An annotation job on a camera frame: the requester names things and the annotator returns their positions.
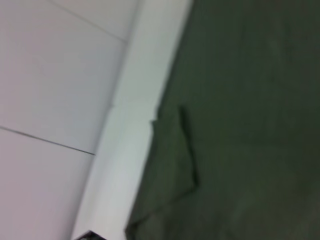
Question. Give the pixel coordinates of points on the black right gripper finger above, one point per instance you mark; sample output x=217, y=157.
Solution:
x=87, y=236

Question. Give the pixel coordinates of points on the dark green shirt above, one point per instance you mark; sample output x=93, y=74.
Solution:
x=237, y=125

